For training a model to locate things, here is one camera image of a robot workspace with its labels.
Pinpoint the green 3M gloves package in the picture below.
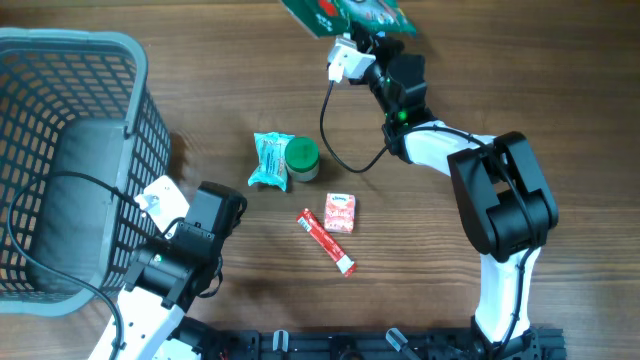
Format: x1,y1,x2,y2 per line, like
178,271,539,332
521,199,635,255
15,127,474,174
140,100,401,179
281,0,416,38

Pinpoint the grey plastic shopping basket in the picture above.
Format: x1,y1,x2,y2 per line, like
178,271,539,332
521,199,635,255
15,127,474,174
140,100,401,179
1,28,171,317

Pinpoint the green lid white jar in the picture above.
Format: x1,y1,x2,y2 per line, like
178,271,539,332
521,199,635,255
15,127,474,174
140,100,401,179
285,137,320,182

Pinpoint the long red snack stick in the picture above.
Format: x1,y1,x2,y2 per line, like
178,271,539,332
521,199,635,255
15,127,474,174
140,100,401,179
296,208,357,278

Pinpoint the teal white tissue packet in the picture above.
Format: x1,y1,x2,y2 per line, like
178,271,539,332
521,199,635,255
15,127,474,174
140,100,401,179
248,132,295,192

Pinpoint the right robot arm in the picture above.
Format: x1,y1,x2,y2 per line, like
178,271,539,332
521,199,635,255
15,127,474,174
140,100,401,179
345,23,559,359

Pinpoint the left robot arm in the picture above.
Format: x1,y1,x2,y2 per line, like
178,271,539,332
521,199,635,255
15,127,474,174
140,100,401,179
89,176,247,360

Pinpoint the small red candy box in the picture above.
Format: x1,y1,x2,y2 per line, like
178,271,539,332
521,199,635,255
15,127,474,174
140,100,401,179
324,193,356,233

